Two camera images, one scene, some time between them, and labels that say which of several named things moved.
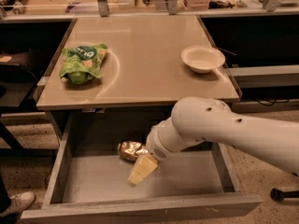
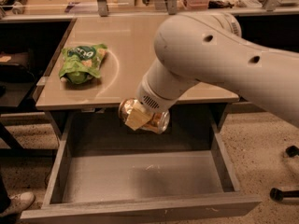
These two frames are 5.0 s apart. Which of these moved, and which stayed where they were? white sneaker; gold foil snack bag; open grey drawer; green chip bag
Moved: gold foil snack bag
Stayed: open grey drawer; white sneaker; green chip bag
